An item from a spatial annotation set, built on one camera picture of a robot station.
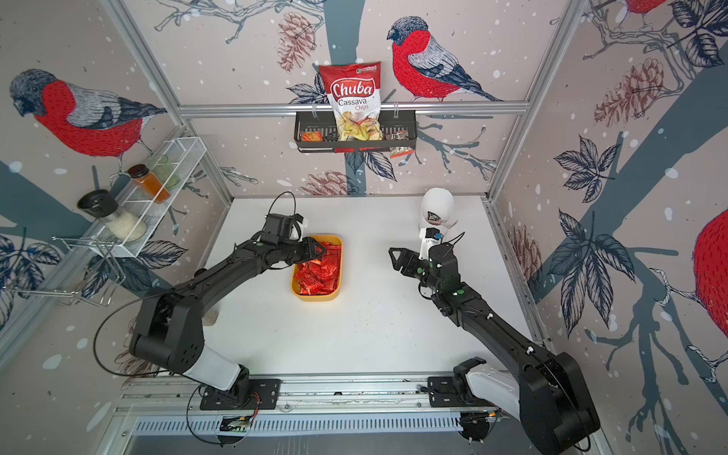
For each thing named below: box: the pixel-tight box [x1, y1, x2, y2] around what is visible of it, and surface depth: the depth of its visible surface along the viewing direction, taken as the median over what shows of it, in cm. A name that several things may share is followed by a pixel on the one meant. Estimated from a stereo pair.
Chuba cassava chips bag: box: [318, 61, 387, 153], surface depth 85 cm
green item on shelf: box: [151, 154, 181, 189], surface depth 79 cm
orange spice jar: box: [127, 163, 170, 204], surface depth 74 cm
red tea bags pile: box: [294, 240, 342, 296], surface depth 93 cm
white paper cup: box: [420, 187, 457, 229], surface depth 102 cm
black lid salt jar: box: [76, 189, 147, 243], surface depth 64 cm
